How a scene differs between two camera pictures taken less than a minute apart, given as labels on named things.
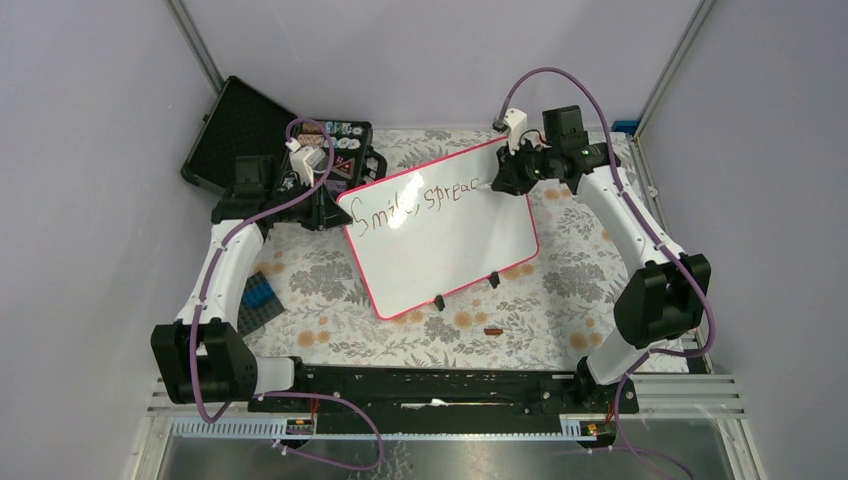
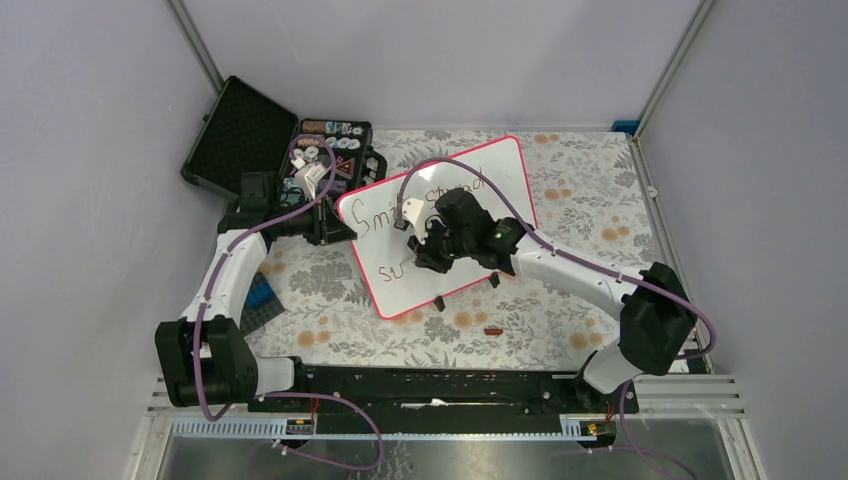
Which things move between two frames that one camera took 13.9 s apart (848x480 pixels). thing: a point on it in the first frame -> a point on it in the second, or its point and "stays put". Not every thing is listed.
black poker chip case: [243, 123] stays put
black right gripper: [509, 179] -> [426, 256]
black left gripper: [325, 212] -> [324, 218]
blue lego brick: [258, 293] stays put
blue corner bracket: [627, 126] stays put
